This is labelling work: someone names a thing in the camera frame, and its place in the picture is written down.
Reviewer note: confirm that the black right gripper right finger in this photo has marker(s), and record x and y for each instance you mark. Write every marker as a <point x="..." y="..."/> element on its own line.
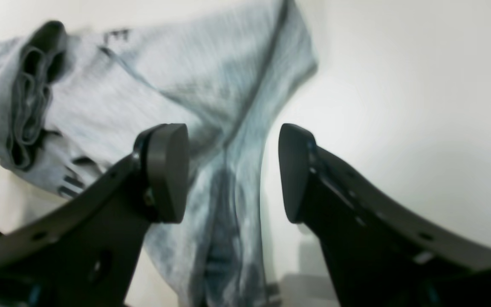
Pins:
<point x="378" y="253"/>

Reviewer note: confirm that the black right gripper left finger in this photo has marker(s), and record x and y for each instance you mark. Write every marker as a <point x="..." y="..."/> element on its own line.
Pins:
<point x="84" y="254"/>

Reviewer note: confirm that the grey T-shirt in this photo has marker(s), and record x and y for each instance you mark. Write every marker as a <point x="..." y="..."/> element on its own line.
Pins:
<point x="71" y="106"/>

